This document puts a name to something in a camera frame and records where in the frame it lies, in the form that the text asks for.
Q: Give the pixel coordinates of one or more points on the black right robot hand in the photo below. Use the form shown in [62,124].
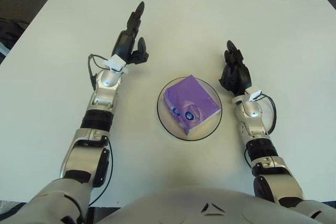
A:
[239,75]

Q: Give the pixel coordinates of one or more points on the purple tissue paper pack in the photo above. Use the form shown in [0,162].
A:
[189,98]

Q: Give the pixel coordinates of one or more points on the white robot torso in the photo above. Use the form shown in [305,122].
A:
[210,208]

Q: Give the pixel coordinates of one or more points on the black bag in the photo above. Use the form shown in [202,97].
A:
[9,31]

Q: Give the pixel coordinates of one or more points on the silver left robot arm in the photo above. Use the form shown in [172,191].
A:
[107,79]

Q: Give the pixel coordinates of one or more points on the black table leg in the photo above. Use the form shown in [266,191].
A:
[105,216]

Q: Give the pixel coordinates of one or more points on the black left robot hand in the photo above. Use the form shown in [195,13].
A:
[124,44]

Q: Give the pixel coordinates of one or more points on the white plate with black rim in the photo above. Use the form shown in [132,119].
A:
[168,125]

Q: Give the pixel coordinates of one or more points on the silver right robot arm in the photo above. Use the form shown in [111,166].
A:
[252,111]

